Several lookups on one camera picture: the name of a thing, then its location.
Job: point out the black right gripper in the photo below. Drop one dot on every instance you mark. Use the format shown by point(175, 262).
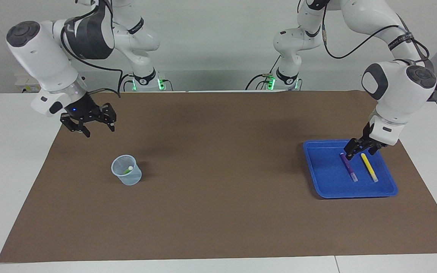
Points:
point(82, 110)

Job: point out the brown table mat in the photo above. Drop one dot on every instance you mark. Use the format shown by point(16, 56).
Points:
point(222, 212)

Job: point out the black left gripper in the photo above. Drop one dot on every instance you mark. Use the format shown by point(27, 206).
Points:
point(366, 138)

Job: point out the yellow marker pen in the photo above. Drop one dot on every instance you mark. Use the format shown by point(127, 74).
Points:
point(369, 167)

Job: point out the green marker pen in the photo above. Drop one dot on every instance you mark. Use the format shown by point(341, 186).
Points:
point(127, 170)

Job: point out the purple marker pen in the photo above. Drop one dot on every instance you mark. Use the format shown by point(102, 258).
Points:
point(350, 170)

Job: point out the translucent plastic cup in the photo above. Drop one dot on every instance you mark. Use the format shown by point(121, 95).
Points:
point(129, 180)

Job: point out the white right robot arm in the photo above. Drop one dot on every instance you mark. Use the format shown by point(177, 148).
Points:
point(40, 57)

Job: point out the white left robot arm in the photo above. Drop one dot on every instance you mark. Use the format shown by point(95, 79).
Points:
point(396, 91)

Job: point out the white power strip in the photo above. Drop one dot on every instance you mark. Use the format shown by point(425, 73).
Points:
point(29, 88)

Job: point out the blue plastic tray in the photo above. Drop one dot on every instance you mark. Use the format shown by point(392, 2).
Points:
point(317, 178)

